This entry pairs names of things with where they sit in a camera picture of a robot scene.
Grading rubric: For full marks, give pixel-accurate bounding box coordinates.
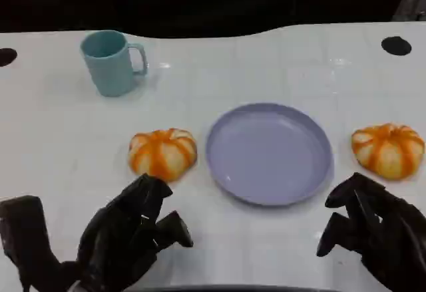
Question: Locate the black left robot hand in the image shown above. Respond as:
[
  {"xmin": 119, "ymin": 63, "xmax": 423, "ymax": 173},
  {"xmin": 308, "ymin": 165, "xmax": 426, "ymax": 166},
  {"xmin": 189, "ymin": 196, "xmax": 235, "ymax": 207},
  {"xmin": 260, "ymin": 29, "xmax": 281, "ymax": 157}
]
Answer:
[{"xmin": 77, "ymin": 173, "xmax": 194, "ymax": 292}]

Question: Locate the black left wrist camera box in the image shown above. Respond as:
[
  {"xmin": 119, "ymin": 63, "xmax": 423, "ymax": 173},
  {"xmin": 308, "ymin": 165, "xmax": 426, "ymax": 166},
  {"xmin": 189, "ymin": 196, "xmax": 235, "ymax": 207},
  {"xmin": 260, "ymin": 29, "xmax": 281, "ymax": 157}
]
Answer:
[{"xmin": 0, "ymin": 195, "xmax": 64, "ymax": 288}]

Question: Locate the orange white toy bread roll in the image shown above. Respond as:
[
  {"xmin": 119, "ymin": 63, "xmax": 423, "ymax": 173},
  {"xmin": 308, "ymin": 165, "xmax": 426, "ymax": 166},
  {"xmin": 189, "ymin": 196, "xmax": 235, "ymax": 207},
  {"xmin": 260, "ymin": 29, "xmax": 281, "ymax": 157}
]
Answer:
[
  {"xmin": 128, "ymin": 128, "xmax": 198, "ymax": 182},
  {"xmin": 351, "ymin": 122, "xmax": 426, "ymax": 182}
]

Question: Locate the lilac plate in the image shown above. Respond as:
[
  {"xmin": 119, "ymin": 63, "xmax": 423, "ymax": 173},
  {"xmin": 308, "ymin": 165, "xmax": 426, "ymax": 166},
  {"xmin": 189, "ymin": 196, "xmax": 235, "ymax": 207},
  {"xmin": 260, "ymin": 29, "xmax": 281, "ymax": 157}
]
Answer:
[{"xmin": 205, "ymin": 102, "xmax": 335, "ymax": 209}]

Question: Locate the pale green mug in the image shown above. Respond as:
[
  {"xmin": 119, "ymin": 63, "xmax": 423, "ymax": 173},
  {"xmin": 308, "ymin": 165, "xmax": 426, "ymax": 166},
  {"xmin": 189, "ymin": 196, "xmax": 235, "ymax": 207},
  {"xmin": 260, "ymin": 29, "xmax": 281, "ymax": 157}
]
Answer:
[{"xmin": 79, "ymin": 29, "xmax": 149, "ymax": 98}]

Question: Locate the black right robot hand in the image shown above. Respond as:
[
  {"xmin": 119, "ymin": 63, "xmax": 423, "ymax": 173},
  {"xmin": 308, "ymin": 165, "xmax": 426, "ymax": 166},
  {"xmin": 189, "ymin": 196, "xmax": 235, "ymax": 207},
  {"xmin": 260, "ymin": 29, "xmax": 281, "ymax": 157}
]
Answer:
[{"xmin": 316, "ymin": 172, "xmax": 426, "ymax": 292}]

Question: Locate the black table cable hole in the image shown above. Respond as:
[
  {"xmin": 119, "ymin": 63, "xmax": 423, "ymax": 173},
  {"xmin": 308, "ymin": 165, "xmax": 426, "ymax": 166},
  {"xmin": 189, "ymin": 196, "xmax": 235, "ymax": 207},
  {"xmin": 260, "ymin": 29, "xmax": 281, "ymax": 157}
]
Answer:
[
  {"xmin": 0, "ymin": 48, "xmax": 17, "ymax": 67},
  {"xmin": 381, "ymin": 36, "xmax": 413, "ymax": 57}
]

